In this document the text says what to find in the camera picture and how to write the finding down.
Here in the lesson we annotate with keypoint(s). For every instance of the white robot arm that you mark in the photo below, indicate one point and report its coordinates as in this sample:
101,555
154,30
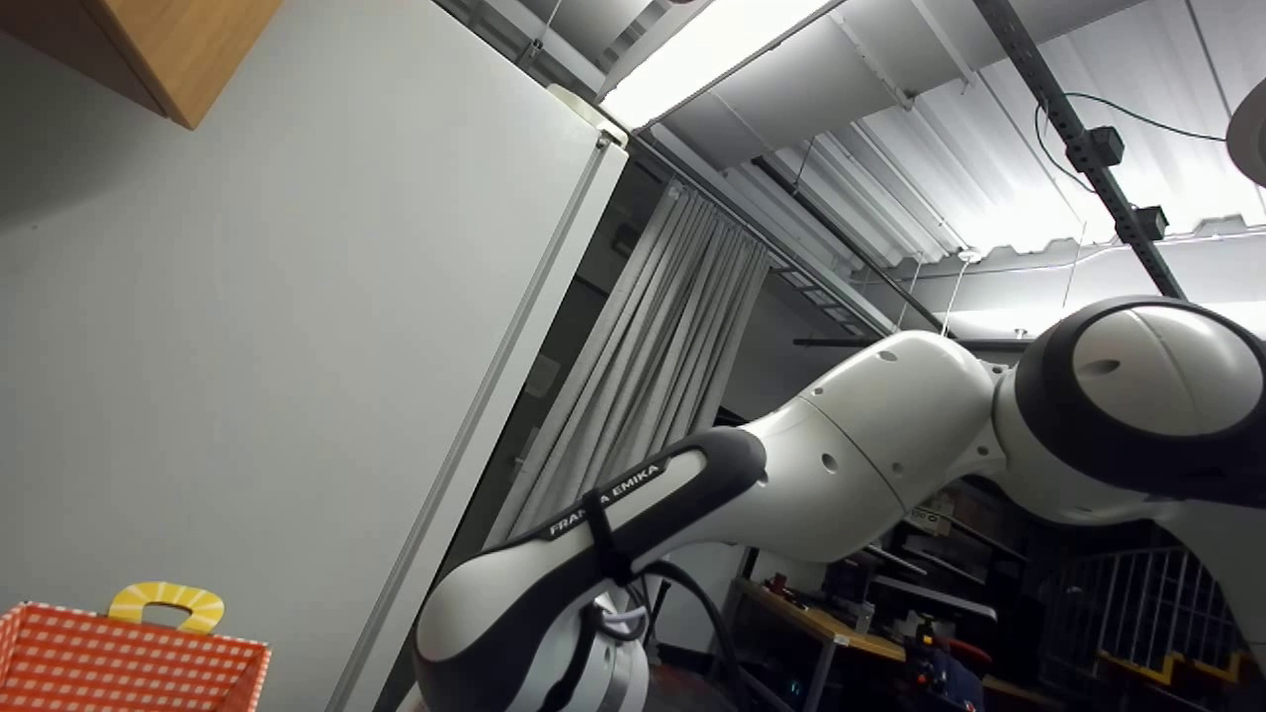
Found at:
1136,409

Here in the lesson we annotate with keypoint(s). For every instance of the white curtain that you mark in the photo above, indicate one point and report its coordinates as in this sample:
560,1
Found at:
656,367

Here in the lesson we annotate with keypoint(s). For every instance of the black ceiling pole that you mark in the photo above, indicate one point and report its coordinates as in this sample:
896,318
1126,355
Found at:
1093,152

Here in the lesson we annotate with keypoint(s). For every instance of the wooden upper cabinet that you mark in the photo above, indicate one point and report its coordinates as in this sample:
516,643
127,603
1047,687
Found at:
174,55

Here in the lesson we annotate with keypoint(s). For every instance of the red checkered basket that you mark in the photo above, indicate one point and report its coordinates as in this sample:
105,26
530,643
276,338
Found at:
154,651

